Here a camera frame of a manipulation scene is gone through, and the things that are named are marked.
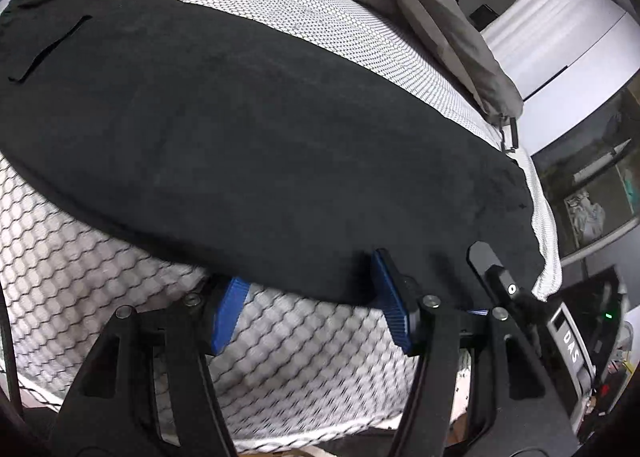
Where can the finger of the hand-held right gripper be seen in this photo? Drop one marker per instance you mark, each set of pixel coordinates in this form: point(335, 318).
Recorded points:
point(500, 277)
point(477, 312)

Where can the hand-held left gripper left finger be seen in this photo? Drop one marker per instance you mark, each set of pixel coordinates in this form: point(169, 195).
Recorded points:
point(227, 317)

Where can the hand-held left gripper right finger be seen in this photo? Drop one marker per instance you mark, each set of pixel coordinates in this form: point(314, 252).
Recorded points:
point(392, 302)

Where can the black pants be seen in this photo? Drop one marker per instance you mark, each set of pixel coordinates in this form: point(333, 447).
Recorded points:
point(250, 137)

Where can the bed with honeycomb sheet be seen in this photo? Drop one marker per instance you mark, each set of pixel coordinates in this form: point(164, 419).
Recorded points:
point(100, 287)

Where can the dark glass cabinet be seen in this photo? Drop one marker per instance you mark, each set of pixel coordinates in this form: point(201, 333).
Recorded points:
point(590, 177)

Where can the dark grey blanket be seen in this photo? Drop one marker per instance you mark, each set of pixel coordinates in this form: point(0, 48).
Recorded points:
point(450, 37)

